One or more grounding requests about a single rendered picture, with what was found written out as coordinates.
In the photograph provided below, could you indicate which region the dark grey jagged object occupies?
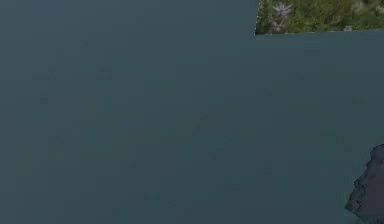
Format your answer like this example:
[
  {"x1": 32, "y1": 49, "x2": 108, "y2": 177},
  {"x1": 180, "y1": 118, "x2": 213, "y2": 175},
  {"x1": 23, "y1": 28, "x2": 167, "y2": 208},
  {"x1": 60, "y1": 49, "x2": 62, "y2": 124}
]
[{"x1": 344, "y1": 143, "x2": 384, "y2": 224}]

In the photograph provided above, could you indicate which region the green foliage wall picture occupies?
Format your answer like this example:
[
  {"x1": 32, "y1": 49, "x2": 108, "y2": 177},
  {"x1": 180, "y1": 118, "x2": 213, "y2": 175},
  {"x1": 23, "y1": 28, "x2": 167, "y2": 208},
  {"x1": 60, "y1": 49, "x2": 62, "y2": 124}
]
[{"x1": 254, "y1": 0, "x2": 384, "y2": 36}]

